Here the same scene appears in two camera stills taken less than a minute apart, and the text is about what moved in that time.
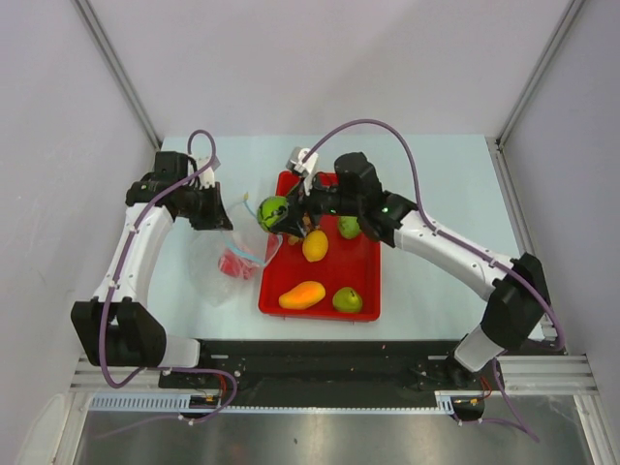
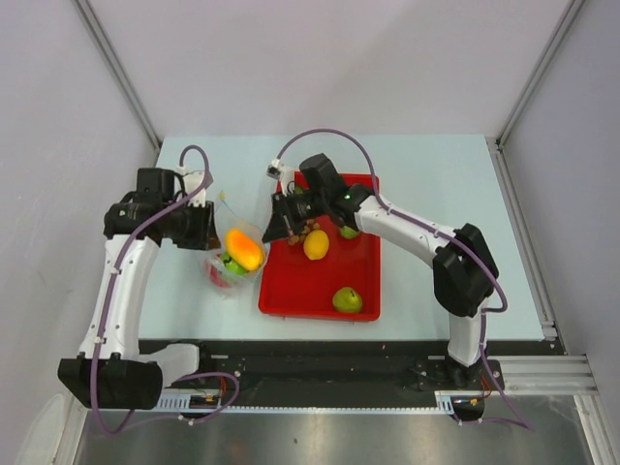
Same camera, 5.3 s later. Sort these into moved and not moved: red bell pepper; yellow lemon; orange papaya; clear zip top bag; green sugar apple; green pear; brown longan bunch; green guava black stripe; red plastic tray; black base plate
Moved: green guava black stripe; clear zip top bag; red bell pepper; orange papaya
Not moved: black base plate; green pear; red plastic tray; green sugar apple; brown longan bunch; yellow lemon
